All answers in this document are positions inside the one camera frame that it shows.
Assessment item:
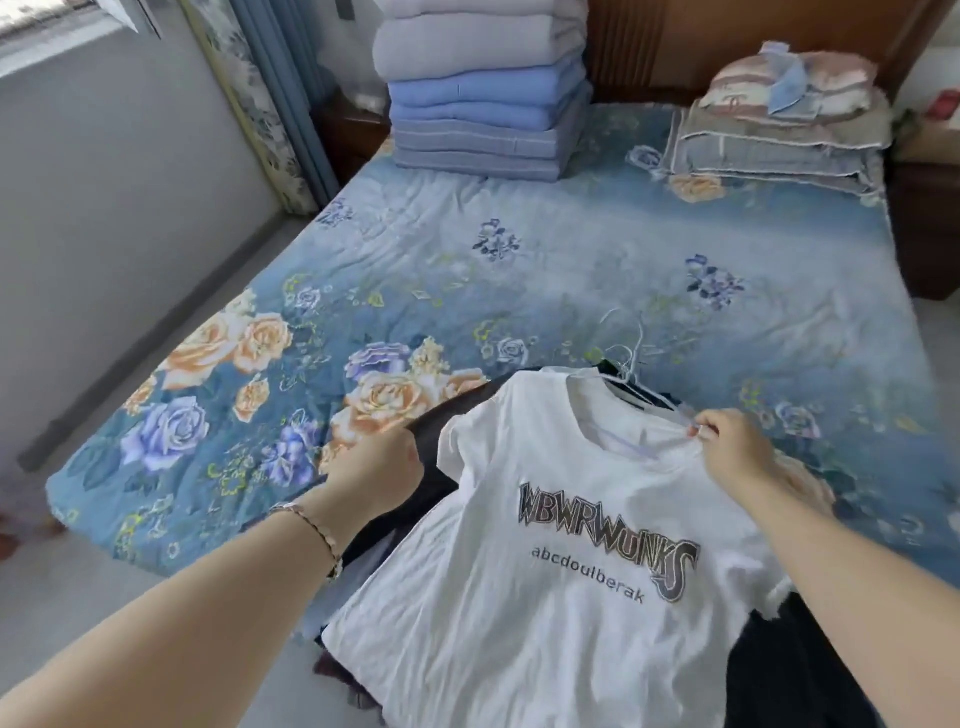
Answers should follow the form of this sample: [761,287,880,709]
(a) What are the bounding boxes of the white t-shirt black print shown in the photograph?
[320,367,796,728]

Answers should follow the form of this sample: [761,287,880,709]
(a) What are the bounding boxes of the white framed window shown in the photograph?
[0,0,163,80]

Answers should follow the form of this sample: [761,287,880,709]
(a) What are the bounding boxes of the person's right forearm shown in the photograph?
[738,479,960,728]

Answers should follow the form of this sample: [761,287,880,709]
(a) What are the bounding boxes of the person's left hand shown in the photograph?
[299,423,427,549]

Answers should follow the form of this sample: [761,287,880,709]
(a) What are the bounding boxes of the brown cardboard box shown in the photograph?
[892,112,960,166]

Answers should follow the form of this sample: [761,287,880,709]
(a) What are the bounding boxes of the person's left forearm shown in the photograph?
[0,487,361,728]

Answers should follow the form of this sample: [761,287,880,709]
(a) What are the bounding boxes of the brown wooden headboard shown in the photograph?
[584,0,958,106]

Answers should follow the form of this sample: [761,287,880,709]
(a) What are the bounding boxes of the person's right hand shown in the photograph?
[689,408,783,511]

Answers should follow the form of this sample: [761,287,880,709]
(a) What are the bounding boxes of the grey checked pillow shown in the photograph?
[671,97,894,200]

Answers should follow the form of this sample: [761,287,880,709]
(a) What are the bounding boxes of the orange slippers on floor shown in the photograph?
[0,487,69,560]

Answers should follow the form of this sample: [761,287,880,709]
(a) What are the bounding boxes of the silver link bracelet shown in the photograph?
[268,502,345,586]

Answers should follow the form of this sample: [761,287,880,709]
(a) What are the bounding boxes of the blue floral curtain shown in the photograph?
[179,0,343,219]

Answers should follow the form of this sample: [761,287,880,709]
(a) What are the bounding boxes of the striped pillow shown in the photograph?
[701,50,879,125]

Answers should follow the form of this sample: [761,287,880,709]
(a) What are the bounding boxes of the blue floral bed quilt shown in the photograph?
[44,101,960,594]

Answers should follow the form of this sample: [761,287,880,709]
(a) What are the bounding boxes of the pale blue folded blanket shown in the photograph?
[391,82,594,184]

